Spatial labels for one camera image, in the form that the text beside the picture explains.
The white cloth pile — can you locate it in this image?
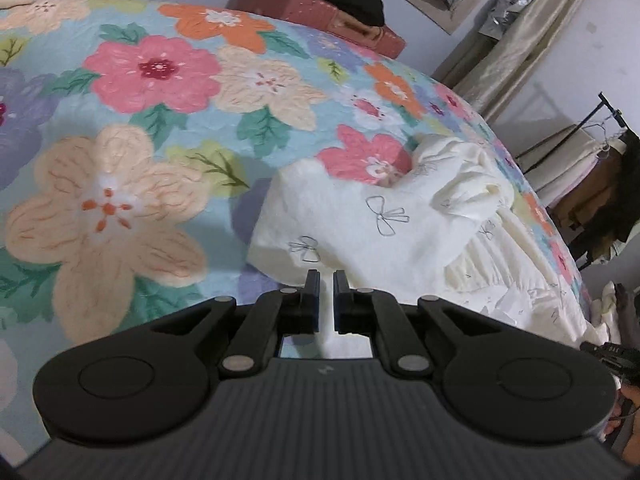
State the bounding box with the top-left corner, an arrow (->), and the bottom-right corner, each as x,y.
590,280 -> 623,343

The brown hanging garment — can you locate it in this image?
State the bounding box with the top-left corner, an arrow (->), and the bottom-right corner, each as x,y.
552,170 -> 631,266

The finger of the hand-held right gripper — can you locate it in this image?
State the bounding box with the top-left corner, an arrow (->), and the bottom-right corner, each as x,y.
579,341 -> 640,386

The beige curtain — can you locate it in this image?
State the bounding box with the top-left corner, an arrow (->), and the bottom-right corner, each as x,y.
440,0 -> 632,126

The person's right hand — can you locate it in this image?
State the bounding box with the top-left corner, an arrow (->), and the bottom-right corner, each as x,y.
604,384 -> 640,443

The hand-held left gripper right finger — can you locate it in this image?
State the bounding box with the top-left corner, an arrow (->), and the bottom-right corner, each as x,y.
332,269 -> 503,379

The floral bed sheet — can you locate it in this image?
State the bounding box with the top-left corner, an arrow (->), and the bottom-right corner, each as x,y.
0,0 -> 596,466

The black clothes rack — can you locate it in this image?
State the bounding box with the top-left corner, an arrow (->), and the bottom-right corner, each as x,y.
515,91 -> 640,271

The black hanging garment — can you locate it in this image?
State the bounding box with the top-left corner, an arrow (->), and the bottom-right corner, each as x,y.
575,132 -> 640,261

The cream bow-print garment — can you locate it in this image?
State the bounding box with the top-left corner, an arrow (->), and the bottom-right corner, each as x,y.
247,132 -> 608,361

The pink suitcase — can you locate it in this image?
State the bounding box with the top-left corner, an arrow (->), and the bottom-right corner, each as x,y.
227,0 -> 407,59

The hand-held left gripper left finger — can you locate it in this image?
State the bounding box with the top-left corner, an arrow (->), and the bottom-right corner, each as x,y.
150,269 -> 321,379

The white hanging garment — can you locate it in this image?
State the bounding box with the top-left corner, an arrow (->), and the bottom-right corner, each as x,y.
517,127 -> 626,206

